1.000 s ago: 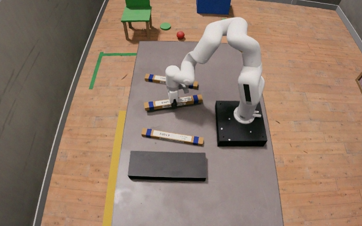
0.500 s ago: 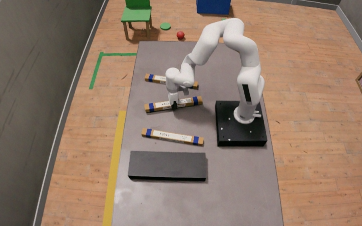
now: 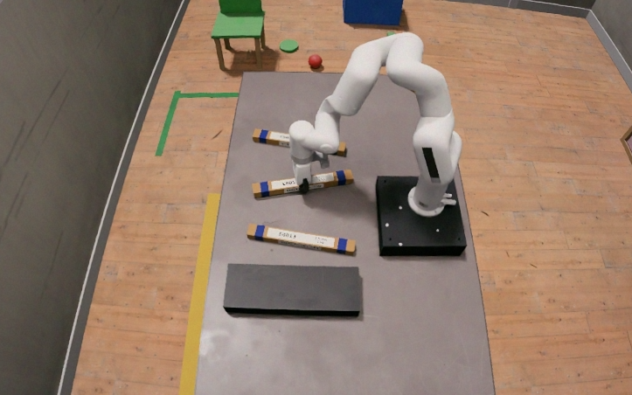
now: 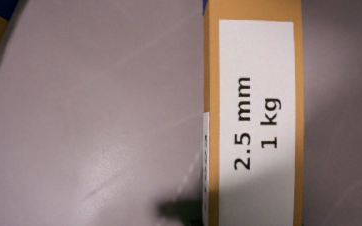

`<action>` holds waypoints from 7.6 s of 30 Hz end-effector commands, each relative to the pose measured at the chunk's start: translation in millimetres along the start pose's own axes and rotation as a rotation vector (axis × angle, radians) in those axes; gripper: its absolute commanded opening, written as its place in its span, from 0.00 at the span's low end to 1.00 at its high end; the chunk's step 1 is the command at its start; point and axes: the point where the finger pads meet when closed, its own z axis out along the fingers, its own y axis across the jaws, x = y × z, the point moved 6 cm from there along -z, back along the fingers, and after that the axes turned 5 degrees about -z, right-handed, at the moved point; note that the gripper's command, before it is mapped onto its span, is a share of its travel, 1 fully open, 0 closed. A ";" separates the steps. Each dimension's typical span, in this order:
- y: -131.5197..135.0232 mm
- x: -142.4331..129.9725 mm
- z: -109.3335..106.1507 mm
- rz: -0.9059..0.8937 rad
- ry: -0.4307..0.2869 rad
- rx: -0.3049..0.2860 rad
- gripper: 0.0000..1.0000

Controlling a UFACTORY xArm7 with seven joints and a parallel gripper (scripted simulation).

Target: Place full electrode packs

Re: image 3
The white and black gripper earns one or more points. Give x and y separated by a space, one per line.
302 175

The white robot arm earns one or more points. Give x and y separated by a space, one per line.
434 132

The tan box with blue bands and white labels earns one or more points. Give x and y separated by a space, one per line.
288 185

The tan box with blue bands and white label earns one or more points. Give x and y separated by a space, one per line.
282 139

